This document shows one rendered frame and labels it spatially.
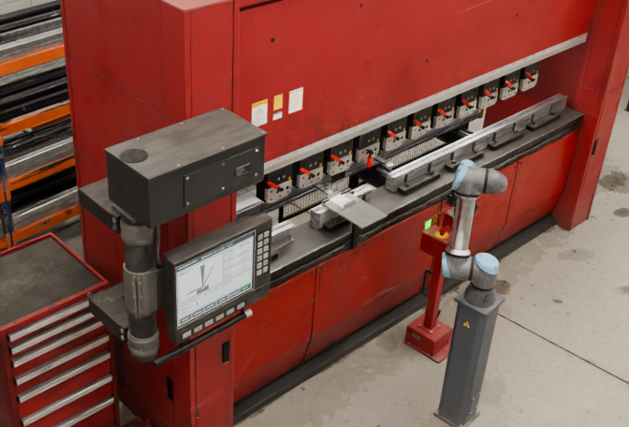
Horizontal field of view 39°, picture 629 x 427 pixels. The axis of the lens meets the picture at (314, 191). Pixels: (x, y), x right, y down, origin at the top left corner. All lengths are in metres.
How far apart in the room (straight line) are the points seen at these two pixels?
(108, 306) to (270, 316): 1.11
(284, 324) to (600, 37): 2.75
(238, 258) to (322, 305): 1.46
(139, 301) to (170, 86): 0.78
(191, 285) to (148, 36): 0.92
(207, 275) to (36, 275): 1.12
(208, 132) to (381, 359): 2.37
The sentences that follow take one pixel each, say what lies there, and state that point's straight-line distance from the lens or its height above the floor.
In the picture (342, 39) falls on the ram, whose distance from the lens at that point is 4.02.
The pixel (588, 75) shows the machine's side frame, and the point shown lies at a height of 1.13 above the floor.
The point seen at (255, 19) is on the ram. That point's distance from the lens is 3.62.
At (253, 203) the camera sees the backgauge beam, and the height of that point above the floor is 0.98.
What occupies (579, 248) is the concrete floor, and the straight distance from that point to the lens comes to 6.29.
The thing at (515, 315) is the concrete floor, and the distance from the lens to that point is 5.56.
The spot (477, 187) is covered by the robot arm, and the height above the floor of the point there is 1.34.
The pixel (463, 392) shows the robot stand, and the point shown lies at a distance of 4.60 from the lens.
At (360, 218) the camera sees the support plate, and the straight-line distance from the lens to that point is 4.36.
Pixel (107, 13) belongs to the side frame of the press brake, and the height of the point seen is 2.13.
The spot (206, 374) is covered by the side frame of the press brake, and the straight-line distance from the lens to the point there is 4.07.
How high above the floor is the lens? 3.39
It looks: 32 degrees down
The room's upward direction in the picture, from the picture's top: 4 degrees clockwise
